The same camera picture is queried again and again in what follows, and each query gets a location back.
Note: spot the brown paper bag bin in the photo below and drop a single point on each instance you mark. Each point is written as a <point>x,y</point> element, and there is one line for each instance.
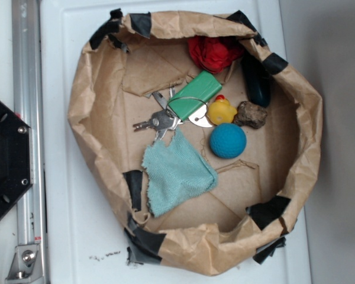
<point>259,193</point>

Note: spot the dark blue oblong object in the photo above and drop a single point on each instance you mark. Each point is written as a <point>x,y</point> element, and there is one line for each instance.
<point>257,81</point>

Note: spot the blue dimpled ball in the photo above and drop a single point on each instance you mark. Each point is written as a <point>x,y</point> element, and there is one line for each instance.
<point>227,141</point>

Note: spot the silver key bunch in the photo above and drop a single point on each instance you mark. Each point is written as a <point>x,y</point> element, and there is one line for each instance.
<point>161,121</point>

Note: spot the brown rock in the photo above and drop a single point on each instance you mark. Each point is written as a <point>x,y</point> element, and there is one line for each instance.
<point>251,115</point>

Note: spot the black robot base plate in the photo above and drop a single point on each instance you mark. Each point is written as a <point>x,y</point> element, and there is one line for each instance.
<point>15,166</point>

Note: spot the aluminium rail profile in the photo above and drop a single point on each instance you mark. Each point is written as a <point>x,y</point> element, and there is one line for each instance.
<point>26,47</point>

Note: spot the green rectangular block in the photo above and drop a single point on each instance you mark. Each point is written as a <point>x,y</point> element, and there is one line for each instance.
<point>194,95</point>

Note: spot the red crumpled cloth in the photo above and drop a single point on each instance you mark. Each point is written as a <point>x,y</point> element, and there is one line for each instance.
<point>214,54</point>

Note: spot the white plastic tray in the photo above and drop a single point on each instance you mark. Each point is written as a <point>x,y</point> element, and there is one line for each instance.
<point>86,242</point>

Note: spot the yellow rubber duck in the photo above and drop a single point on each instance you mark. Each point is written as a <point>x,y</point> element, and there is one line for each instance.
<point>221,111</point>

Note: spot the metal corner bracket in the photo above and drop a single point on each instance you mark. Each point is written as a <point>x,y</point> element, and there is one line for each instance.
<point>26,265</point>

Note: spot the round silver key tag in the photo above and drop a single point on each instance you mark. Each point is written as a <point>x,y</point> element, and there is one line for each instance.
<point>199,117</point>

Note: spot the light blue cloth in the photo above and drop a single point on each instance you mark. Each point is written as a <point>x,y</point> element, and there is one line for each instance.
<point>177,173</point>

